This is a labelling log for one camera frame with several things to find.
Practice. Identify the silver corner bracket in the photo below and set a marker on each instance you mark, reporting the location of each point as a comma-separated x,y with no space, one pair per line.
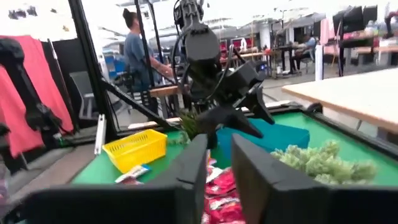
100,133

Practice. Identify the person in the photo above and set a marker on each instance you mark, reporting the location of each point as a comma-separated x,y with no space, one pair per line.
135,53
306,46

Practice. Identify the pink cloth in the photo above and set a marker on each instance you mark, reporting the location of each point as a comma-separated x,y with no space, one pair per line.
46,93

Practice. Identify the black background robot arm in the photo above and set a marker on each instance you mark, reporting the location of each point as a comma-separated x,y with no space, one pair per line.
18,81

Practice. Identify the grey chair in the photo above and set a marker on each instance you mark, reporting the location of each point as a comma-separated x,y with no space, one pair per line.
81,93

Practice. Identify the white blue Hershey's bar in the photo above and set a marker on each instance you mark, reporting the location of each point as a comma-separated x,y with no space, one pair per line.
133,172

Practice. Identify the green table mat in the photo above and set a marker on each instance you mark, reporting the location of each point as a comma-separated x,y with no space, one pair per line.
342,137

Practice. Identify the dark green potted artificial plant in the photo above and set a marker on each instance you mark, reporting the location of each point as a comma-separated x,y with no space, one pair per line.
189,124

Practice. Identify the dark blue plastic bin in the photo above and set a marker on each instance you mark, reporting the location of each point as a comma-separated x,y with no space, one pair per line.
280,137

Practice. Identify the light wooden desk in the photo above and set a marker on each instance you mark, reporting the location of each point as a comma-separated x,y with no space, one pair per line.
357,93

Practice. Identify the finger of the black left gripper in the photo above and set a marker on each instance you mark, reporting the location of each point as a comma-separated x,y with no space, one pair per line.
227,119
258,102

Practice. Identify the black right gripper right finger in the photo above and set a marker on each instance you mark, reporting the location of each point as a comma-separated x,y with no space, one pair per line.
264,186

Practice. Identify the yellow plastic basket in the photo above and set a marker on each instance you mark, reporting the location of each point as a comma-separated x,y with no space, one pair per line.
136,149

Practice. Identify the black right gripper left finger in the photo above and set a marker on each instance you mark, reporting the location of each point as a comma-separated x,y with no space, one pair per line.
189,174

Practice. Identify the wooden background workbench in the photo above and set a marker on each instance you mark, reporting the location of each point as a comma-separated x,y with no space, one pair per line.
164,91

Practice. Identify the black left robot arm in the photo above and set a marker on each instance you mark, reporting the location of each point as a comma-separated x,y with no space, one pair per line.
202,43

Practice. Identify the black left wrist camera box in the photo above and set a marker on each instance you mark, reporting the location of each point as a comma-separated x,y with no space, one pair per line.
241,77

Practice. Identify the black background monitor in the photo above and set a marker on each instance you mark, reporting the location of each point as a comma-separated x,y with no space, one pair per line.
370,14
346,20

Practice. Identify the white cylinder roll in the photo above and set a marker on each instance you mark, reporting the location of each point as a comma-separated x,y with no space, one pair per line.
319,62

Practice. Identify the pale green bushy artificial plant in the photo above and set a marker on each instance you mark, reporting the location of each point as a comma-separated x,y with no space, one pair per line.
326,165

